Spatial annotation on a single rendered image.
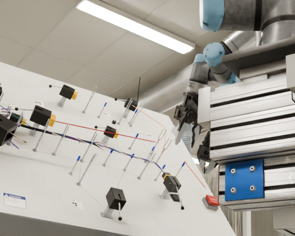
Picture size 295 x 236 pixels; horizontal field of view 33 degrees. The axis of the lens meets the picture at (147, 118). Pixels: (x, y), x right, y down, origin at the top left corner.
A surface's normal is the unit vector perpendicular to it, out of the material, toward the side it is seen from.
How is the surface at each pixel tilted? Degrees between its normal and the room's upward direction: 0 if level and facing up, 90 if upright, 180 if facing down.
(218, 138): 90
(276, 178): 90
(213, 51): 90
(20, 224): 90
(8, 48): 180
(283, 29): 73
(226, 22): 162
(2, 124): 51
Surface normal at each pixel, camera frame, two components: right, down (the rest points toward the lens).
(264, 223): -0.83, -0.28
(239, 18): -0.12, 0.65
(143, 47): -0.07, 0.92
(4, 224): 0.52, -0.30
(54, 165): 0.46, -0.80
